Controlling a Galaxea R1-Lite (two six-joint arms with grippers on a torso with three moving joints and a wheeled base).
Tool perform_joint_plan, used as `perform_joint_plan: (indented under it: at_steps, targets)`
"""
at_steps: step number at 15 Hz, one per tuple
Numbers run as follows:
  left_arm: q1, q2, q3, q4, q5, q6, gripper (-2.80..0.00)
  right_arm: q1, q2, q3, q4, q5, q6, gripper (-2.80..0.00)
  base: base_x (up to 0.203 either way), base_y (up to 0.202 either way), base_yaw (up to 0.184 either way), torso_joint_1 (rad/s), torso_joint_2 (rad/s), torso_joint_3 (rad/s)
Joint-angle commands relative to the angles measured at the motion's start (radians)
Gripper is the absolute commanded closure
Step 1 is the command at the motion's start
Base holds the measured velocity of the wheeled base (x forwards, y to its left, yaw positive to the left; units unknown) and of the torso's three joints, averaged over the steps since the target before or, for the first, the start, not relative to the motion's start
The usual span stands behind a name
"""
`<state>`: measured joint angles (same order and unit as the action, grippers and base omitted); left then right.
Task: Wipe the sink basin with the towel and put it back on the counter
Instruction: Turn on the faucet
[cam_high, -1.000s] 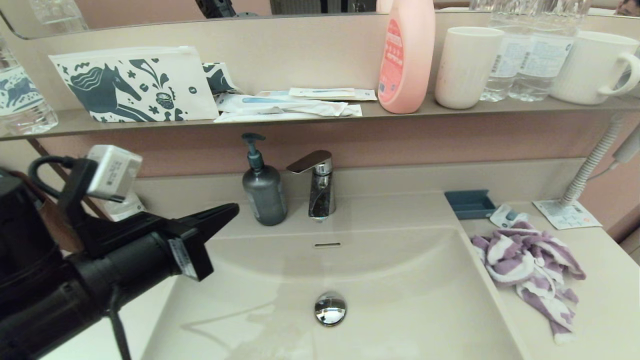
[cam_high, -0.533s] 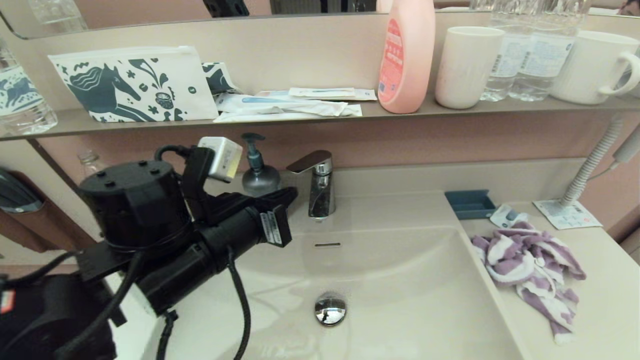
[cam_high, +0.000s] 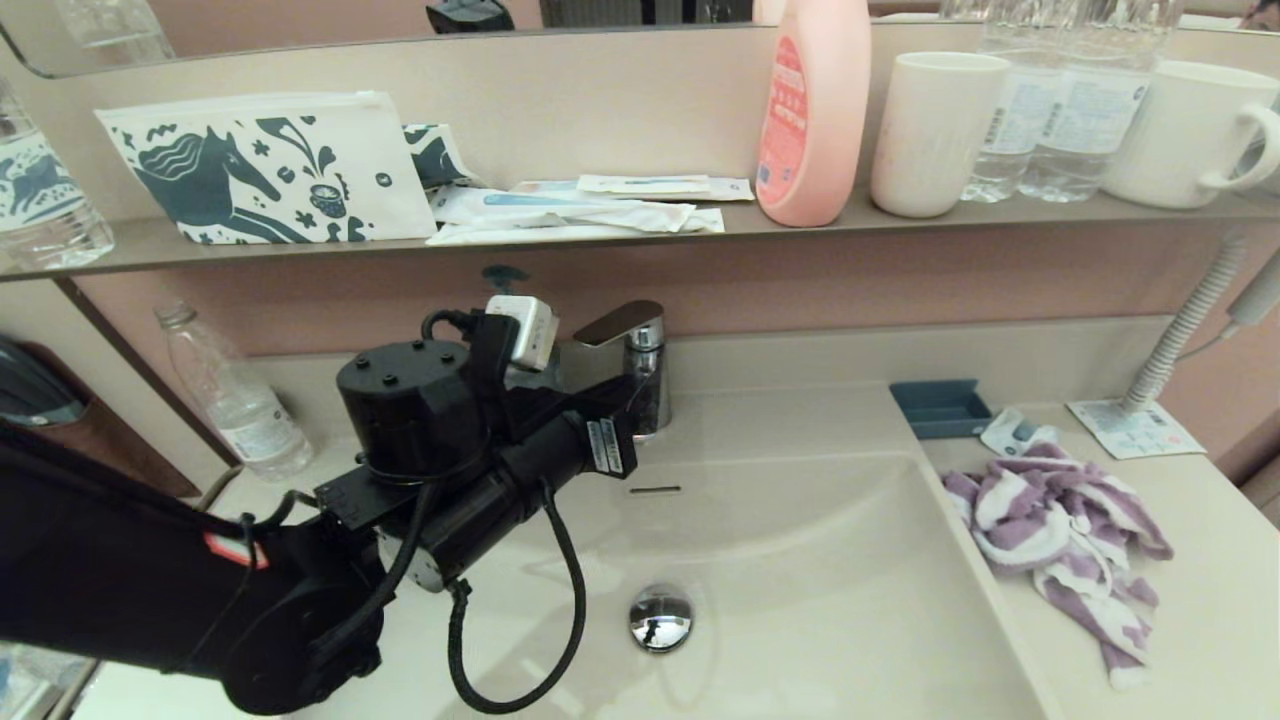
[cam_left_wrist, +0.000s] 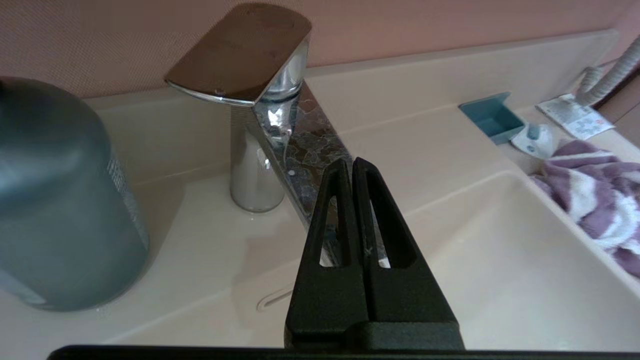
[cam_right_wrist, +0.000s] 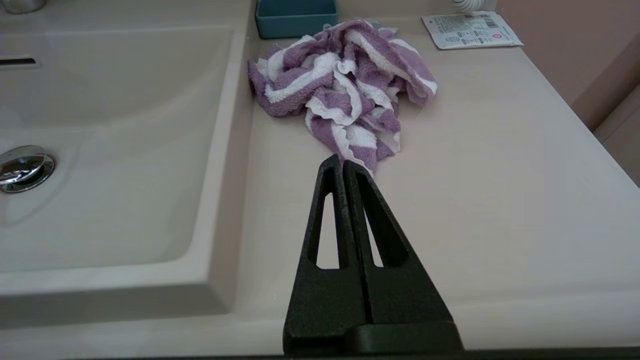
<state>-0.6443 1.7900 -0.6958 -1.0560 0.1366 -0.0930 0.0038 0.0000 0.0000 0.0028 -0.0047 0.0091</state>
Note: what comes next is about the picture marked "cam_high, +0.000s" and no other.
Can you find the white tumbler cup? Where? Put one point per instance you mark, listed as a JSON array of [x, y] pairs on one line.
[[932, 138]]

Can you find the grey soap pump bottle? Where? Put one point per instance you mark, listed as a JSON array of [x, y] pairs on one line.
[[503, 273]]

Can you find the chrome sink faucet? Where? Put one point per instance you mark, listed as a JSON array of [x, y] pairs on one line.
[[645, 350]]

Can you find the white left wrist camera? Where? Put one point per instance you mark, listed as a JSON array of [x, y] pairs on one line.
[[525, 330]]

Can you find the small cream sachet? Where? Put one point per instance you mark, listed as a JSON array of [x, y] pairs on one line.
[[640, 185]]

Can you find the purple white striped towel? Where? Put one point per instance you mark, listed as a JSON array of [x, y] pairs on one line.
[[1030, 520]]

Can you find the slim clear plastic bottle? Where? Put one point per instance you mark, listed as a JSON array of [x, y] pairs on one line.
[[245, 410]]

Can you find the blue soap tray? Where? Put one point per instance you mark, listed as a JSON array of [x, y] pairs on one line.
[[940, 410]]

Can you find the white blue edged sachet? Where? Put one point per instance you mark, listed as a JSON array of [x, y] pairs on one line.
[[735, 189]]

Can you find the white horse print pouch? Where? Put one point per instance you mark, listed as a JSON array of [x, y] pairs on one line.
[[250, 170]]

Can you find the long white toothbrush packet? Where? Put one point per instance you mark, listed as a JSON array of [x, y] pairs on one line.
[[560, 207]]

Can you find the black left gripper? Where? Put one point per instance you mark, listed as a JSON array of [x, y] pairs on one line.
[[600, 400]]

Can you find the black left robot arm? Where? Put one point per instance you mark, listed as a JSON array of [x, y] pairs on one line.
[[150, 580]]

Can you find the clear water bottle white label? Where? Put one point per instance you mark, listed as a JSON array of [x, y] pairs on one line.
[[1012, 128], [1088, 118]]

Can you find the wall mirror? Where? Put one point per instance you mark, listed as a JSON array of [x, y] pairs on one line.
[[300, 20]]

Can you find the beige sink basin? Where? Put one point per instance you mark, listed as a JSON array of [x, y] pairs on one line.
[[800, 600]]

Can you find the flat white sachet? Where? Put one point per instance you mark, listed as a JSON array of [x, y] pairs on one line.
[[600, 231]]

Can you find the white printed paper card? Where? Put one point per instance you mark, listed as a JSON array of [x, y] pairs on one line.
[[1150, 435]]

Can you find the dark hair dryer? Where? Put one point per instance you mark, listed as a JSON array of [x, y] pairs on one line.
[[30, 390]]

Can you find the white ceramic mug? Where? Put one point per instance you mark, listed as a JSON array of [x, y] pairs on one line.
[[1180, 138]]

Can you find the small blue print pouch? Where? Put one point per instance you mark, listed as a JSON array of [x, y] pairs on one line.
[[435, 152]]

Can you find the grey wall shelf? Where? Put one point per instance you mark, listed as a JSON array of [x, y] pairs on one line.
[[740, 224]]

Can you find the small white blue sachet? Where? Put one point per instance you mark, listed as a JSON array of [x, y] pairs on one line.
[[1015, 432]]

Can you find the chrome drain stopper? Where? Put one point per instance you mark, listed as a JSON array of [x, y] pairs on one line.
[[661, 618]]

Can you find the water bottle blue horse label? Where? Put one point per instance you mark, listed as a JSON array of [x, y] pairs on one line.
[[45, 200]]

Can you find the pink lotion bottle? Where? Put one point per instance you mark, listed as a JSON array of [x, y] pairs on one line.
[[820, 130]]

